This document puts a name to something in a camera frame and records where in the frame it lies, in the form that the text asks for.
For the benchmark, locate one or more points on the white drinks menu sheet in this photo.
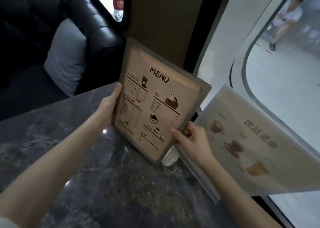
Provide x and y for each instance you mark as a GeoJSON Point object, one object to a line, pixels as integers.
{"type": "Point", "coordinates": [257, 145]}

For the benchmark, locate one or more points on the brown menu card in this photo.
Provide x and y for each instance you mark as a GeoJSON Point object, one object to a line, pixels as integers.
{"type": "Point", "coordinates": [160, 95]}

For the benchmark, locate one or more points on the person's left thumb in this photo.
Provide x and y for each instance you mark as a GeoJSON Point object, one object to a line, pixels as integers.
{"type": "Point", "coordinates": [117, 95]}

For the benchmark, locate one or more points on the grey cushion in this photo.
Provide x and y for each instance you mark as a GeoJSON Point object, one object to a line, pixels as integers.
{"type": "Point", "coordinates": [66, 57]}

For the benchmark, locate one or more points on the white plastic box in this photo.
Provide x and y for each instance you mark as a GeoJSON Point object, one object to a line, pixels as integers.
{"type": "Point", "coordinates": [170, 157]}

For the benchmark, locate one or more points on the person's left hand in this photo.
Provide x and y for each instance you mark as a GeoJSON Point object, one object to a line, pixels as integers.
{"type": "Point", "coordinates": [106, 110]}

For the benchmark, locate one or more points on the person's right forearm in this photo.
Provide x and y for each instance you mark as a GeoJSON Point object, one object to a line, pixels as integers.
{"type": "Point", "coordinates": [232, 195]}

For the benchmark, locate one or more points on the white rounded window frame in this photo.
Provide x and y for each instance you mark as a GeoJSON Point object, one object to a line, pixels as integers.
{"type": "Point", "coordinates": [225, 35]}

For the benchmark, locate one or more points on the white sleeve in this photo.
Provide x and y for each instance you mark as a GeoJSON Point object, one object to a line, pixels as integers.
{"type": "Point", "coordinates": [8, 221]}

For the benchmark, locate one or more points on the person's left forearm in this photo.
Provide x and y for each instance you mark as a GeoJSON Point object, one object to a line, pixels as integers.
{"type": "Point", "coordinates": [50, 165]}

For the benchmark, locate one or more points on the red label water bottle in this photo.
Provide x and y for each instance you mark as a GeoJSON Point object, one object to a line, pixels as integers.
{"type": "Point", "coordinates": [118, 2]}

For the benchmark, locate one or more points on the person's right thumb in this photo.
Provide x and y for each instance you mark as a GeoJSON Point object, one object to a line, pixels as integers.
{"type": "Point", "coordinates": [178, 136]}

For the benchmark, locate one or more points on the black leather sofa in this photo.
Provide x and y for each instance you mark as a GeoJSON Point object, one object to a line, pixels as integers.
{"type": "Point", "coordinates": [30, 35]}

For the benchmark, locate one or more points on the person's right hand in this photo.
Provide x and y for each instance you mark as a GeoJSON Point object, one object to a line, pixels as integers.
{"type": "Point", "coordinates": [197, 145]}

